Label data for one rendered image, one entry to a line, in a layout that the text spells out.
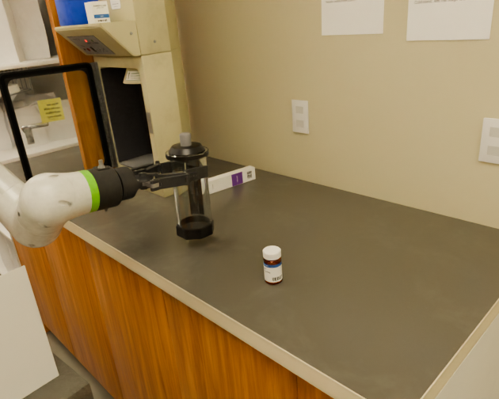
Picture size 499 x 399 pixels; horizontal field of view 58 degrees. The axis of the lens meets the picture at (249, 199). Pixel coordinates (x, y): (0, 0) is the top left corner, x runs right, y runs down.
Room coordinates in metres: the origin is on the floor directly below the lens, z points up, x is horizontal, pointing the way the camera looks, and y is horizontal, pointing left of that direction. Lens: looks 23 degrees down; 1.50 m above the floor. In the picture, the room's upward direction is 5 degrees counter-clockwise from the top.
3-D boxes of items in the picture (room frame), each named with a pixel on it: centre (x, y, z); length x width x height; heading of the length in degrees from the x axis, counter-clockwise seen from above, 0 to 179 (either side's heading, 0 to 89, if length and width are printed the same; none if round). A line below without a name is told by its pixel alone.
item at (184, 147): (1.09, 0.15, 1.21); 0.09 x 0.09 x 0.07
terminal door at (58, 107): (1.56, 0.64, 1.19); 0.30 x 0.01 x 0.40; 126
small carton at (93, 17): (1.48, 0.41, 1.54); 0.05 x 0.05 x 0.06; 39
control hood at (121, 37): (1.51, 0.44, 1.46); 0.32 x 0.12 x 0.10; 43
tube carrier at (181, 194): (1.09, 0.15, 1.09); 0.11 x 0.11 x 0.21
